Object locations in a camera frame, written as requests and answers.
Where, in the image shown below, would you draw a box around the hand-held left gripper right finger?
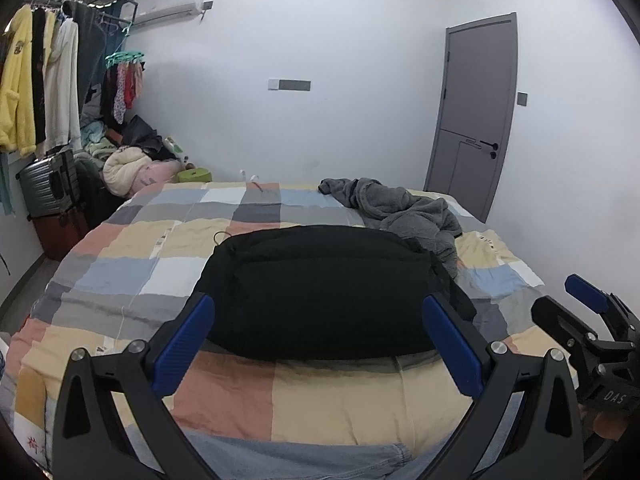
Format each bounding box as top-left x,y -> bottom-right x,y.
421,291 -> 583,480

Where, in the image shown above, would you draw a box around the light green clothes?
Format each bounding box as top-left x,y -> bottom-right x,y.
80,122 -> 119,157

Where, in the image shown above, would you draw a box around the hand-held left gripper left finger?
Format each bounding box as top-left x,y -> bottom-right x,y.
52,292 -> 216,480

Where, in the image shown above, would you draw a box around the pink pillow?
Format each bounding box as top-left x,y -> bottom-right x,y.
131,160 -> 182,196

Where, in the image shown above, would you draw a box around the red suitcase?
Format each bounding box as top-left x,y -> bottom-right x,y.
27,205 -> 92,262

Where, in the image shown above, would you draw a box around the black door handle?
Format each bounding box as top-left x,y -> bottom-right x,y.
462,137 -> 501,159

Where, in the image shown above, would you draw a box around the grey suitcase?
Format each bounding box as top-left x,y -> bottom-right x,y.
16,150 -> 81,219

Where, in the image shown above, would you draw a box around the grey door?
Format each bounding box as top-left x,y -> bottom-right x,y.
424,11 -> 518,223

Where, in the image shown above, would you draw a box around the black backpack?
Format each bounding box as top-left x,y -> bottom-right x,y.
75,155 -> 127,232

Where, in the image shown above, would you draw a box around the grey fleece garment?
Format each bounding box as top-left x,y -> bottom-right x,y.
318,177 -> 463,279

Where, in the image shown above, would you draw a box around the black crumpled cloth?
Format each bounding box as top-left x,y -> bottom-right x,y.
120,115 -> 174,162

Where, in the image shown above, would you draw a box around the dark grey hanging coat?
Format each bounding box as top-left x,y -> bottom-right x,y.
62,2 -> 109,126

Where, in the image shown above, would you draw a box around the person's right hand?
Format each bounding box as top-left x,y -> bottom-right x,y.
592,409 -> 629,441

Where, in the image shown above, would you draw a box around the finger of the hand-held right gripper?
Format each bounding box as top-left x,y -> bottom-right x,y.
565,274 -> 630,324
531,296 -> 599,357

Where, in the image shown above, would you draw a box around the teal sock hanger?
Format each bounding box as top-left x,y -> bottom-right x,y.
104,52 -> 147,124

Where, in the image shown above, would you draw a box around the patchwork bed quilt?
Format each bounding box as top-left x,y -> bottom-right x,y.
0,180 -> 581,471

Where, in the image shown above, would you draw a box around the large black garment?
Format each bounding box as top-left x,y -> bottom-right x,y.
192,225 -> 478,362

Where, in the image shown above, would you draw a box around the person's denim pants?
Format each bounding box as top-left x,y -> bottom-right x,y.
182,432 -> 416,480

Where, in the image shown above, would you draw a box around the teal hanging garment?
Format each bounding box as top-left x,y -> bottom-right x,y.
0,152 -> 16,217

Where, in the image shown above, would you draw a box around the yellow jacket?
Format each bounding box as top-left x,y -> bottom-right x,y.
0,5 -> 39,154

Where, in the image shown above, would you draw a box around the black hanging garment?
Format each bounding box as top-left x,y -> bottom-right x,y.
31,10 -> 49,144

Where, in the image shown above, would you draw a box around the white hoodie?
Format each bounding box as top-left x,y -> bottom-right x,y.
45,20 -> 83,154

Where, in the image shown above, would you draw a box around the cream fluffy blanket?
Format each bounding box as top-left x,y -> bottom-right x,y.
102,147 -> 154,197

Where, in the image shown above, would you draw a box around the white air conditioner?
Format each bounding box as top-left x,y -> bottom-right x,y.
132,0 -> 213,28

